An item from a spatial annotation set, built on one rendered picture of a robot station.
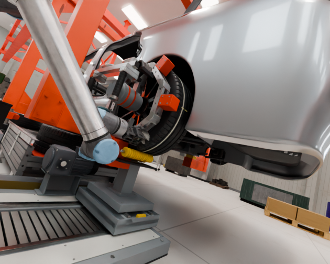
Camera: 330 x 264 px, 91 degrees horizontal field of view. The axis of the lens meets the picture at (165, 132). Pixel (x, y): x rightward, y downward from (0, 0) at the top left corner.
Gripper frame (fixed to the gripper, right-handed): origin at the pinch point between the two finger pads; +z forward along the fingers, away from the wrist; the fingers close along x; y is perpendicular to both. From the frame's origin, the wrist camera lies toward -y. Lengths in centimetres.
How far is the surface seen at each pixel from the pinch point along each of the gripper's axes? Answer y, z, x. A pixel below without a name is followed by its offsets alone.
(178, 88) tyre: -17.5, 2.8, 30.2
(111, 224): 36, -5, -36
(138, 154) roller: 3.8, 3.5, -12.9
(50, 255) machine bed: 43, -33, -36
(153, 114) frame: -4.4, -6.7, 12.2
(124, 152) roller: 3.2, -5.7, -15.0
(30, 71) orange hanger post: -219, -31, -144
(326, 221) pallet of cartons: 116, 421, 70
